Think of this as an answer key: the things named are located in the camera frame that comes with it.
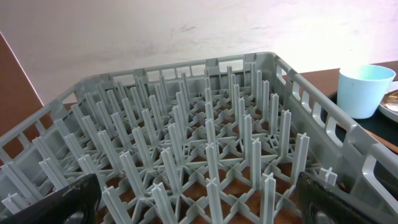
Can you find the light blue cup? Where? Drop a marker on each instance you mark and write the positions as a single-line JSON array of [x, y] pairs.
[[361, 88]]

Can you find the pale green plate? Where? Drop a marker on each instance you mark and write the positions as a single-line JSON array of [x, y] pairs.
[[388, 105]]

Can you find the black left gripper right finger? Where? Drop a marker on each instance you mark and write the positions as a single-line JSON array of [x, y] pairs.
[[321, 202]]

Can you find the round black tray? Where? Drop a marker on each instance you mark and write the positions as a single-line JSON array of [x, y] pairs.
[[378, 126]]

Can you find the grey dishwasher rack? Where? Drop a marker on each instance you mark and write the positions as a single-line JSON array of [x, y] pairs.
[[213, 139]]

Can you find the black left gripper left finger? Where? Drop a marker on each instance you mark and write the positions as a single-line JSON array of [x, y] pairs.
[[75, 203]]

